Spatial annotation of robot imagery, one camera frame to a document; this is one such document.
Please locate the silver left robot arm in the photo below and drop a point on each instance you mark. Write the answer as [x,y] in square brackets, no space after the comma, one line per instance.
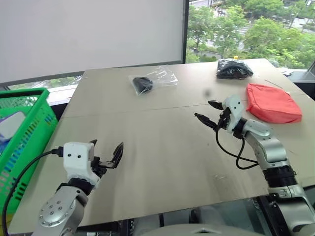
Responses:
[61,206]

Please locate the black mesh bundle in bag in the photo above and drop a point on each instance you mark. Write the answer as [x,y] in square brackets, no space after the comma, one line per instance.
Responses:
[233,68]

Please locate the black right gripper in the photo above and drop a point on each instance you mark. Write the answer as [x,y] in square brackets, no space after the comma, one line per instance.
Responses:
[224,120]

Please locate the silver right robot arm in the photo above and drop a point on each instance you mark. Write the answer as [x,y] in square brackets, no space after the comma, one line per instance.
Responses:
[273,150]

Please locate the silver robot torso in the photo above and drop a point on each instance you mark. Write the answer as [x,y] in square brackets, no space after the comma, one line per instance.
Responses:
[197,226]

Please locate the dark window frame post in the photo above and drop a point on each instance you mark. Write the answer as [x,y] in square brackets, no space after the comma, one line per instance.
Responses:
[185,29]

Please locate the white roller blind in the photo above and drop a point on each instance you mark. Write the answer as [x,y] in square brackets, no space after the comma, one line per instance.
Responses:
[91,34]

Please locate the red fabric pouch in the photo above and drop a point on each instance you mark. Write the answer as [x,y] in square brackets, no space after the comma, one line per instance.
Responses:
[270,103]

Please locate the clear bag with black item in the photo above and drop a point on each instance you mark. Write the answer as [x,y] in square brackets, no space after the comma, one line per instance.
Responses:
[144,83]

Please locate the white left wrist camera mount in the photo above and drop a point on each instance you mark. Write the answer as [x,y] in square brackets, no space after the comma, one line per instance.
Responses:
[76,159]

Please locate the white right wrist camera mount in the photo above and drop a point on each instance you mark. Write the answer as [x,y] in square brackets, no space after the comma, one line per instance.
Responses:
[235,110]

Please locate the dark side desk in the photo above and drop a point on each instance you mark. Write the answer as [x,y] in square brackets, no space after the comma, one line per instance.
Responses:
[304,82]

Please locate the green plastic basket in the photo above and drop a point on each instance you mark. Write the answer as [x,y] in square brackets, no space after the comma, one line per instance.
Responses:
[37,127]

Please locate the white blue package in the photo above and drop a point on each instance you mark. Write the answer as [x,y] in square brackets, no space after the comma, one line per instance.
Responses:
[11,125]

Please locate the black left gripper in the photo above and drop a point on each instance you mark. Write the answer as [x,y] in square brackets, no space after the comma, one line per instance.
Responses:
[98,167]

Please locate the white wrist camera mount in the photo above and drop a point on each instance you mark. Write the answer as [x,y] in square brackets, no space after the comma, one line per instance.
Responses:
[235,110]
[76,159]

